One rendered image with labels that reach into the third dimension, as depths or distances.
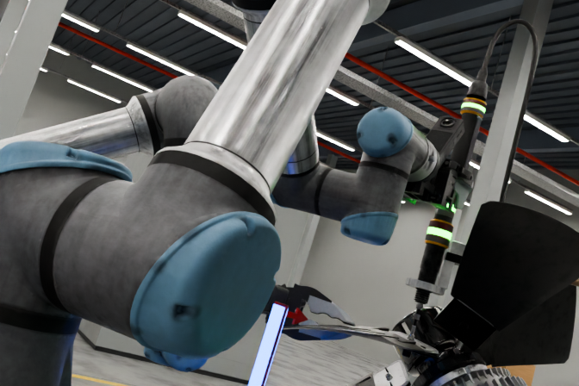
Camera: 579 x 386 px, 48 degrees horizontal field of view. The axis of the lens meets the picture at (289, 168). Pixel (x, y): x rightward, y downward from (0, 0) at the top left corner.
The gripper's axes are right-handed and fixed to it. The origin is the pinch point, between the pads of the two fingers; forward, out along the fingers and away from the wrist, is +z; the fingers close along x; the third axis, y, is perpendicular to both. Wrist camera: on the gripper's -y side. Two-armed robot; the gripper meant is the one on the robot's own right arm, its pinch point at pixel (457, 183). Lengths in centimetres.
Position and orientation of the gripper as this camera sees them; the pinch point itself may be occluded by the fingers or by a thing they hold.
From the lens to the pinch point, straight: 125.2
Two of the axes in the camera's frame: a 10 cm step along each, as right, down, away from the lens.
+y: -3.0, 9.4, -1.6
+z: 5.1, 3.0, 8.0
